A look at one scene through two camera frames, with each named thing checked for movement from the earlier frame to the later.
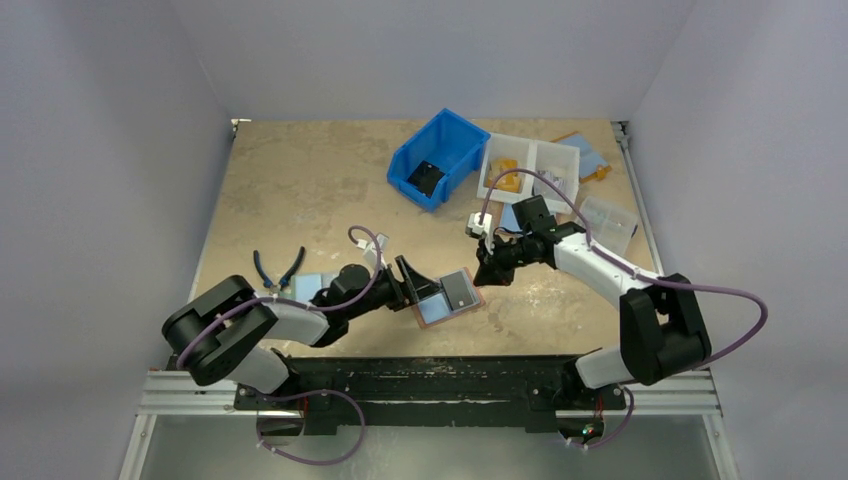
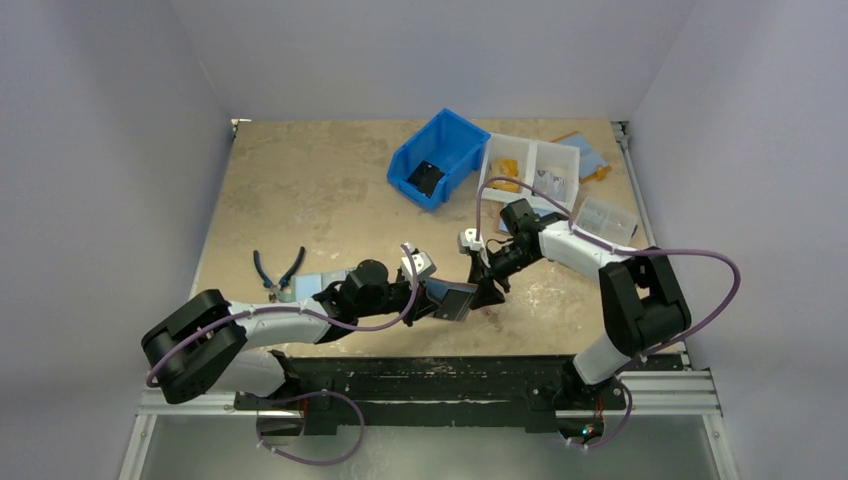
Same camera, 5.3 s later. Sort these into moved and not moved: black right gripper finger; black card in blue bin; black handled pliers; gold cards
Moved: black right gripper finger
Not moved: black handled pliers; gold cards; black card in blue bin
